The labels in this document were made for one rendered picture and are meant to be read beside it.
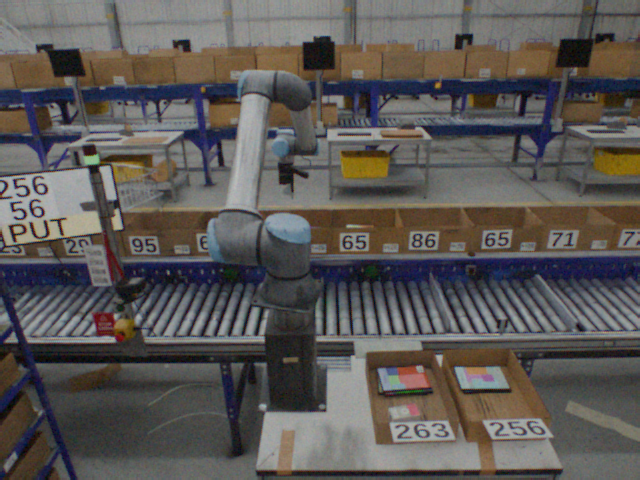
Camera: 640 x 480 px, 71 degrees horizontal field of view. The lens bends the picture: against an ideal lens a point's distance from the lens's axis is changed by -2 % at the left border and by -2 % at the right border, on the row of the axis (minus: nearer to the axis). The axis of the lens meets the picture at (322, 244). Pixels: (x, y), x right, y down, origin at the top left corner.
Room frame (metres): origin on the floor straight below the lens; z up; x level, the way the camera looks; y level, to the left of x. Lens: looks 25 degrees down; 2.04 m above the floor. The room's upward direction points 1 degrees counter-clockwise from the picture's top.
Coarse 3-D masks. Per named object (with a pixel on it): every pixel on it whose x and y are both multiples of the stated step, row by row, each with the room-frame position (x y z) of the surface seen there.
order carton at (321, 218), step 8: (304, 216) 2.61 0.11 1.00; (312, 216) 2.61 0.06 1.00; (320, 216) 2.61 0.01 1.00; (328, 216) 2.61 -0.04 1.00; (312, 224) 2.61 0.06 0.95; (320, 224) 2.61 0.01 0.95; (328, 224) 2.61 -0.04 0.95; (312, 232) 2.32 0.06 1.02; (320, 232) 2.32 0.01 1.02; (328, 232) 2.32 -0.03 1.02; (312, 240) 2.32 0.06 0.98; (320, 240) 2.32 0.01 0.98; (328, 240) 2.32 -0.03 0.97; (328, 248) 2.32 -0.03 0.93
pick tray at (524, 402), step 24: (456, 360) 1.50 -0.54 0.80; (480, 360) 1.50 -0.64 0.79; (504, 360) 1.50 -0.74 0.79; (456, 384) 1.30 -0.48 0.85; (528, 384) 1.31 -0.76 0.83; (456, 408) 1.26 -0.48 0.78; (480, 408) 1.27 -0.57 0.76; (504, 408) 1.26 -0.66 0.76; (528, 408) 1.26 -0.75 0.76; (480, 432) 1.12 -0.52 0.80
